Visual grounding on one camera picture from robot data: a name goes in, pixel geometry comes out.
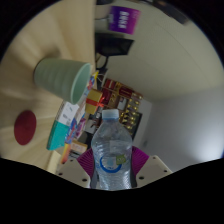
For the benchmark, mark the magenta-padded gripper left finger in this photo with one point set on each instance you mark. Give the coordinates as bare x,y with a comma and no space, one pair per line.
71,171

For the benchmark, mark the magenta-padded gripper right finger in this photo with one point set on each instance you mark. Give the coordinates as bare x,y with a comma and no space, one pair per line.
154,170

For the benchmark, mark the clear plastic water bottle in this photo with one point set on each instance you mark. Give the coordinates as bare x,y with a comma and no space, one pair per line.
111,153

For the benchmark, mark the orange book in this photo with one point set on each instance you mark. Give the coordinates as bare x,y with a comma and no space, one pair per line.
65,154

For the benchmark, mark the orange upright card box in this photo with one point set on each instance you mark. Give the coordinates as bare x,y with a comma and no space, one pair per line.
79,146

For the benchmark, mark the teal book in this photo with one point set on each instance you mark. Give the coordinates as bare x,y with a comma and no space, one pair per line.
57,136

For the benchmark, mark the blue printed book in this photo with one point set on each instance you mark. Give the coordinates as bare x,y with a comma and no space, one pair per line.
76,128

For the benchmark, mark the dark glass door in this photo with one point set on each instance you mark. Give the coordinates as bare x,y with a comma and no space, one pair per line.
137,126

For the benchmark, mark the white book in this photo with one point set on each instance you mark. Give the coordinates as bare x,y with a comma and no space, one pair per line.
67,112

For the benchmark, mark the flat round red coaster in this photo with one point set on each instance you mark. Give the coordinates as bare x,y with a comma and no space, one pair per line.
25,127

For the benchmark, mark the yellow gift box red ribbon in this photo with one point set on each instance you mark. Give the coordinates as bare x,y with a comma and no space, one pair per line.
94,100

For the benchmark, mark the wooden shelf unit with trophies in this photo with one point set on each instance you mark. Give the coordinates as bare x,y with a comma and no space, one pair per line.
125,98

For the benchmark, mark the pale green ribbed cup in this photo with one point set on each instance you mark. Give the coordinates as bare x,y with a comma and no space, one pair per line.
56,78

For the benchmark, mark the black office chair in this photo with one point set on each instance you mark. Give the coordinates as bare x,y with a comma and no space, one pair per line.
113,45

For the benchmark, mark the purple sign board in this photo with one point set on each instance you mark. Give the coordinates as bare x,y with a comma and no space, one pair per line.
124,20

